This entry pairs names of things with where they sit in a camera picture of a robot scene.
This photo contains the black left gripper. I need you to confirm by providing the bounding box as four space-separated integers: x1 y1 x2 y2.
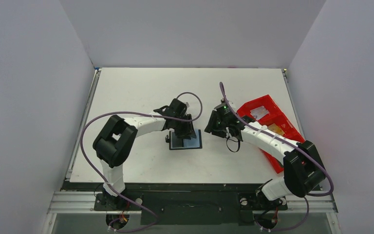
173 114 196 140

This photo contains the black leather card holder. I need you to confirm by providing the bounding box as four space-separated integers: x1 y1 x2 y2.
165 129 203 150

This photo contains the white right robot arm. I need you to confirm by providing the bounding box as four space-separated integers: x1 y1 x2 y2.
205 102 326 208

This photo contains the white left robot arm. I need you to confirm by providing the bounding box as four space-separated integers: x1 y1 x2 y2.
93 98 197 210

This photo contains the silver card in bin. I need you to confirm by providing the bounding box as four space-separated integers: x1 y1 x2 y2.
250 106 269 121

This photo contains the red plastic bin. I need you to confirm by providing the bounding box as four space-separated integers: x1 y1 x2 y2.
237 94 306 175

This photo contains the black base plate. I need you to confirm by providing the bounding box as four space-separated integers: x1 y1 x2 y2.
60 181 287 229

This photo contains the aluminium frame rail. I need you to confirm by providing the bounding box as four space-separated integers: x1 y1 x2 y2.
47 192 337 214

